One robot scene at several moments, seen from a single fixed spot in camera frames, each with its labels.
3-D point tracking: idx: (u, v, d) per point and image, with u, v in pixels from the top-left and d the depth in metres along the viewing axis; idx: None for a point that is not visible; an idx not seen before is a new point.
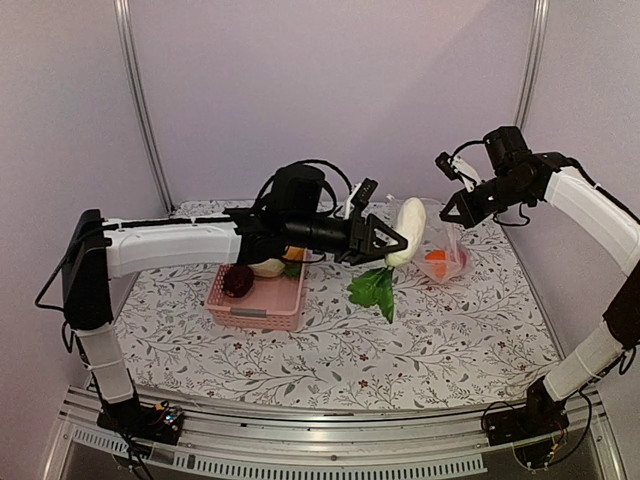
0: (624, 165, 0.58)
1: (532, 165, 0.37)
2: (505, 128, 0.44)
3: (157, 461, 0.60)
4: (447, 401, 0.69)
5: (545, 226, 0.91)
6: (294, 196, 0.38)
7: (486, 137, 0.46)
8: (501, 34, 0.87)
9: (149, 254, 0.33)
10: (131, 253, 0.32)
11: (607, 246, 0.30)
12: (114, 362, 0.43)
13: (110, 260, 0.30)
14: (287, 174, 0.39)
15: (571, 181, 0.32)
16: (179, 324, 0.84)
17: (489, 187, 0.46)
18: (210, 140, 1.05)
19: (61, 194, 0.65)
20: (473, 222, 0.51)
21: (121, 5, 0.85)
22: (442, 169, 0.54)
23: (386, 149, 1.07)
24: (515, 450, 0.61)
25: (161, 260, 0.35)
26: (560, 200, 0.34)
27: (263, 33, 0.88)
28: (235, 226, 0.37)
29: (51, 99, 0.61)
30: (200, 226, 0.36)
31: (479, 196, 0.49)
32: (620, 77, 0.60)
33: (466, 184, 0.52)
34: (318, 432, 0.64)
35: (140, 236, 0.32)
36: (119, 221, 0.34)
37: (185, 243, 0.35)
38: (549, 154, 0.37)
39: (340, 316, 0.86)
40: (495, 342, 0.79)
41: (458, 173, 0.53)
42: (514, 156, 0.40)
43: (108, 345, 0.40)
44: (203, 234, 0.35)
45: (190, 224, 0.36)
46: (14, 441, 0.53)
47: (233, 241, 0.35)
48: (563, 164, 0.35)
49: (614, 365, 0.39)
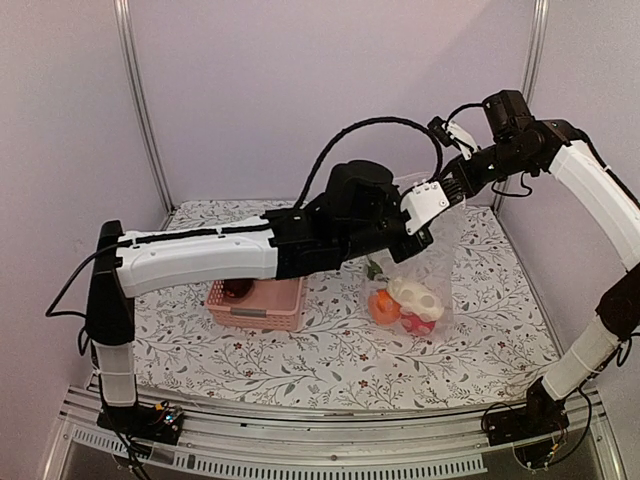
0: (622, 166, 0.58)
1: (540, 132, 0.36)
2: (508, 92, 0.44)
3: (156, 461, 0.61)
4: (446, 401, 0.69)
5: (547, 224, 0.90)
6: (354, 200, 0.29)
7: (486, 101, 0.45)
8: (501, 34, 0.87)
9: (170, 271, 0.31)
10: (148, 271, 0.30)
11: (605, 227, 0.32)
12: (125, 373, 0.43)
13: (123, 279, 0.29)
14: (347, 172, 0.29)
15: (581, 157, 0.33)
16: (179, 324, 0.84)
17: (488, 154, 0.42)
18: (209, 139, 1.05)
19: (58, 194, 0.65)
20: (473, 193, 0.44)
21: (121, 5, 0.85)
22: (436, 134, 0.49)
23: (387, 149, 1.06)
24: (516, 450, 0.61)
25: (187, 277, 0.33)
26: (564, 174, 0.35)
27: (262, 34, 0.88)
28: (272, 235, 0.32)
29: (51, 100, 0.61)
30: (228, 238, 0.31)
31: (476, 162, 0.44)
32: (620, 77, 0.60)
33: (463, 150, 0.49)
34: (318, 431, 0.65)
35: (153, 255, 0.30)
36: (135, 235, 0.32)
37: (215, 257, 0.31)
38: (560, 124, 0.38)
39: (340, 316, 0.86)
40: (495, 342, 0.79)
41: (453, 138, 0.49)
42: (517, 121, 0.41)
43: (118, 359, 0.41)
44: (232, 247, 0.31)
45: (217, 235, 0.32)
46: (14, 441, 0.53)
47: (269, 253, 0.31)
48: (573, 136, 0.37)
49: (611, 357, 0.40)
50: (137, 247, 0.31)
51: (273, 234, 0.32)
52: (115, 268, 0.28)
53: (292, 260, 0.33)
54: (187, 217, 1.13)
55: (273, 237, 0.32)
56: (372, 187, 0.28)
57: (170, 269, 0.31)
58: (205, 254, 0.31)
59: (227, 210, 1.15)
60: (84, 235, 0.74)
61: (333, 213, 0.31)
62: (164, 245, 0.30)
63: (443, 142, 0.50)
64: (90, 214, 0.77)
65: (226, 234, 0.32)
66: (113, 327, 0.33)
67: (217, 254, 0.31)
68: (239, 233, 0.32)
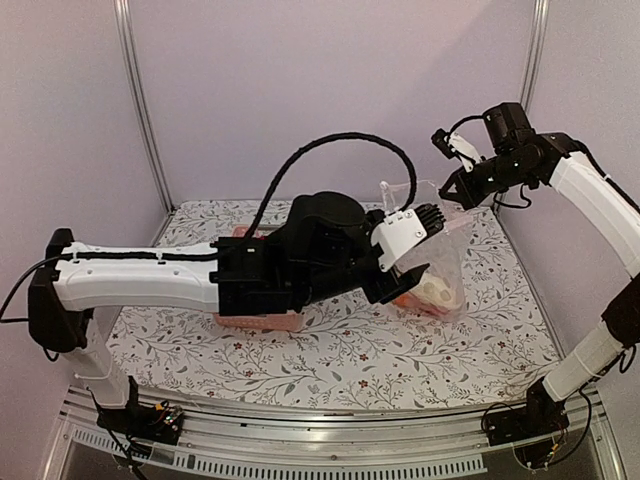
0: (622, 167, 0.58)
1: (540, 146, 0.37)
2: (507, 105, 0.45)
3: (157, 461, 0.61)
4: (447, 401, 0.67)
5: (546, 225, 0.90)
6: (312, 238, 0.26)
7: (486, 114, 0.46)
8: (501, 35, 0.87)
9: (108, 291, 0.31)
10: (87, 288, 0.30)
11: (610, 236, 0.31)
12: (101, 377, 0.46)
13: (62, 293, 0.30)
14: (305, 208, 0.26)
15: (579, 168, 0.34)
16: (179, 324, 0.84)
17: (488, 167, 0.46)
18: (209, 139, 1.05)
19: (59, 194, 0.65)
20: (474, 204, 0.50)
21: (121, 5, 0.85)
22: (439, 147, 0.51)
23: (387, 149, 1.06)
24: (515, 449, 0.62)
25: (126, 298, 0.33)
26: (565, 185, 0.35)
27: (262, 34, 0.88)
28: (215, 269, 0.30)
29: (51, 99, 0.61)
30: (165, 265, 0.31)
31: (479, 174, 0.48)
32: (620, 77, 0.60)
33: (464, 163, 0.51)
34: (319, 432, 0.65)
35: (91, 273, 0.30)
36: (87, 249, 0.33)
37: (148, 283, 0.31)
38: (557, 136, 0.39)
39: (341, 317, 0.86)
40: (495, 342, 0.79)
41: (455, 151, 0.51)
42: (517, 134, 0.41)
43: (93, 363, 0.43)
44: (169, 275, 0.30)
45: (157, 261, 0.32)
46: (13, 441, 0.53)
47: (207, 288, 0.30)
48: (571, 147, 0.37)
49: (615, 361, 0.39)
50: (77, 262, 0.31)
51: (217, 268, 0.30)
52: (52, 281, 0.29)
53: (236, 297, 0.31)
54: (187, 217, 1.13)
55: (214, 271, 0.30)
56: (334, 230, 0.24)
57: (110, 288, 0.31)
58: (139, 278, 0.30)
59: (227, 210, 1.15)
60: (83, 236, 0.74)
61: (288, 252, 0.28)
62: (104, 264, 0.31)
63: (446, 154, 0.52)
64: (90, 214, 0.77)
65: (167, 260, 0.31)
66: (55, 338, 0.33)
67: (151, 279, 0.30)
68: (180, 262, 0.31)
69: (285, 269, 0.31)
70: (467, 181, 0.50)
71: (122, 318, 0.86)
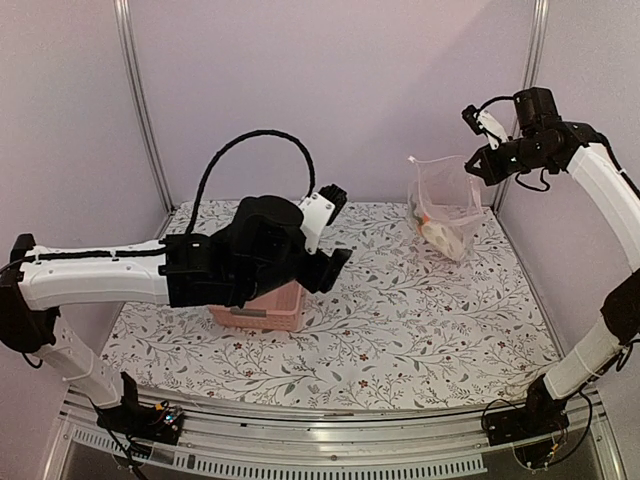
0: (622, 165, 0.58)
1: (561, 132, 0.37)
2: (537, 90, 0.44)
3: (157, 461, 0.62)
4: (446, 401, 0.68)
5: (546, 225, 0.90)
6: (257, 234, 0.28)
7: (516, 96, 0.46)
8: (501, 34, 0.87)
9: (71, 289, 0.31)
10: (51, 288, 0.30)
11: (616, 230, 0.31)
12: (83, 374, 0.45)
13: (27, 294, 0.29)
14: (251, 211, 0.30)
15: (596, 157, 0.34)
16: (179, 324, 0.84)
17: (513, 147, 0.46)
18: (209, 139, 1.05)
19: (59, 193, 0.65)
20: (495, 181, 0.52)
21: (121, 5, 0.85)
22: (468, 123, 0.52)
23: (387, 148, 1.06)
24: (516, 450, 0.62)
25: (88, 296, 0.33)
26: (580, 173, 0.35)
27: (262, 33, 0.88)
28: (163, 262, 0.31)
29: (51, 99, 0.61)
30: (120, 261, 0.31)
31: (503, 153, 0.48)
32: (620, 77, 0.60)
33: (490, 140, 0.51)
34: (319, 431, 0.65)
35: (52, 273, 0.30)
36: (45, 252, 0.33)
37: (108, 279, 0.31)
38: (580, 126, 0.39)
39: (341, 316, 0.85)
40: (495, 342, 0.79)
41: (483, 129, 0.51)
42: (542, 119, 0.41)
43: (72, 362, 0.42)
44: (122, 270, 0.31)
45: (110, 257, 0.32)
46: (13, 442, 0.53)
47: (157, 281, 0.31)
48: (592, 139, 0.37)
49: (614, 361, 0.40)
50: (39, 264, 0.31)
51: (163, 264, 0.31)
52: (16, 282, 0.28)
53: (184, 289, 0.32)
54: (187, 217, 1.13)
55: (163, 264, 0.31)
56: (275, 227, 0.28)
57: (71, 287, 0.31)
58: (98, 275, 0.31)
59: (227, 210, 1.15)
60: (83, 235, 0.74)
61: (234, 247, 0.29)
62: (64, 263, 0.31)
63: (474, 130, 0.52)
64: (90, 214, 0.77)
65: (119, 257, 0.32)
66: (23, 336, 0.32)
67: (109, 275, 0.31)
68: (132, 257, 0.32)
69: (231, 261, 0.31)
70: (491, 159, 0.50)
71: (122, 318, 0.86)
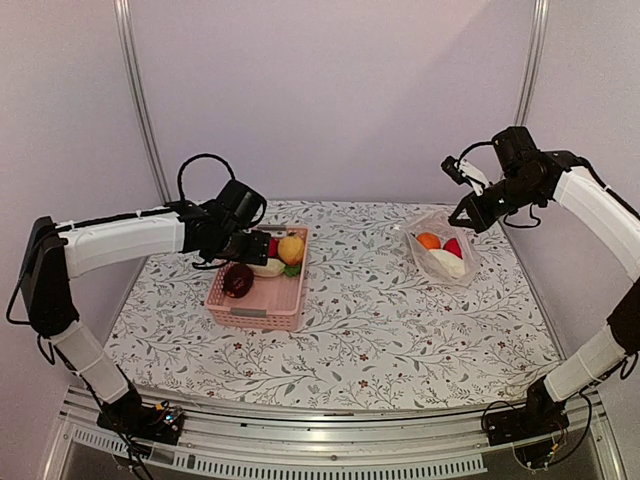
0: (623, 165, 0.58)
1: (543, 164, 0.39)
2: (512, 128, 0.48)
3: (157, 461, 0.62)
4: (446, 401, 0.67)
5: (547, 226, 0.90)
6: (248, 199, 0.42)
7: (494, 138, 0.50)
8: (502, 34, 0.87)
9: (103, 250, 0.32)
10: (89, 249, 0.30)
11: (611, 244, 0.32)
12: (97, 359, 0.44)
13: (70, 260, 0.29)
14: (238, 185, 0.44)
15: (579, 179, 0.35)
16: (179, 324, 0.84)
17: (498, 189, 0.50)
18: (209, 139, 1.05)
19: (61, 195, 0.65)
20: (485, 225, 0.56)
21: (121, 5, 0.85)
22: (450, 174, 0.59)
23: (387, 147, 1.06)
24: (515, 450, 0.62)
25: (112, 257, 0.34)
26: (567, 198, 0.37)
27: (262, 33, 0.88)
28: (176, 215, 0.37)
29: (52, 101, 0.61)
30: (147, 218, 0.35)
31: (488, 199, 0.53)
32: (620, 76, 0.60)
33: (475, 187, 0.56)
34: (318, 432, 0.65)
35: (93, 233, 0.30)
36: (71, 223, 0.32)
37: (139, 236, 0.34)
38: (560, 153, 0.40)
39: (341, 316, 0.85)
40: (495, 342, 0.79)
41: (465, 177, 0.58)
42: (523, 154, 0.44)
43: (87, 347, 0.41)
44: (153, 224, 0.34)
45: (135, 218, 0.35)
46: (14, 441, 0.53)
47: (178, 228, 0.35)
48: (574, 162, 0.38)
49: (617, 367, 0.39)
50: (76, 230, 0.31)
51: (177, 214, 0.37)
52: (64, 245, 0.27)
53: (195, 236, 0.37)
54: None
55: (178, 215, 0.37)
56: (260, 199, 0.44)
57: (104, 247, 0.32)
58: (132, 232, 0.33)
59: None
60: None
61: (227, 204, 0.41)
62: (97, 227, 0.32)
63: (456, 180, 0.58)
64: (91, 214, 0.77)
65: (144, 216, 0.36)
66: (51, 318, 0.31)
67: (142, 231, 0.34)
68: (153, 215, 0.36)
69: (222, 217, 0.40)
70: (478, 207, 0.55)
71: (122, 318, 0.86)
